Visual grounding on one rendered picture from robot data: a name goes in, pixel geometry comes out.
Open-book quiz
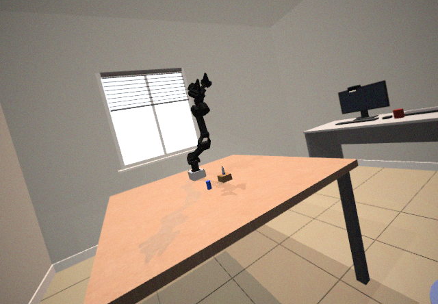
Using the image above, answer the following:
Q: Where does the tan square block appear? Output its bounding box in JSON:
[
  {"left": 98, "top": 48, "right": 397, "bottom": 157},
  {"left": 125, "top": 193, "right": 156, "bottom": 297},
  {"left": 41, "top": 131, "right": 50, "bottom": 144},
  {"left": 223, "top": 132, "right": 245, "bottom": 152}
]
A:
[{"left": 217, "top": 173, "right": 233, "bottom": 183}]

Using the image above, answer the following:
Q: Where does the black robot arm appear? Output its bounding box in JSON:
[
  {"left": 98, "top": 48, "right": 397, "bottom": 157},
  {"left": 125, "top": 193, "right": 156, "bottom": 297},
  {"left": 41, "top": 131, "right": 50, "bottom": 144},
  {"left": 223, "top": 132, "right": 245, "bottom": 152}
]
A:
[{"left": 187, "top": 99, "right": 211, "bottom": 172}]

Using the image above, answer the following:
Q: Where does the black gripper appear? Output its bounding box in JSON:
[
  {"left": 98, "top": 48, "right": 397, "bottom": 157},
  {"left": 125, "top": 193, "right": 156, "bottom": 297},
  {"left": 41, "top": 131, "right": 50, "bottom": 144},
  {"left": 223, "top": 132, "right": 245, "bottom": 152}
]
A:
[{"left": 188, "top": 73, "right": 212, "bottom": 101}]

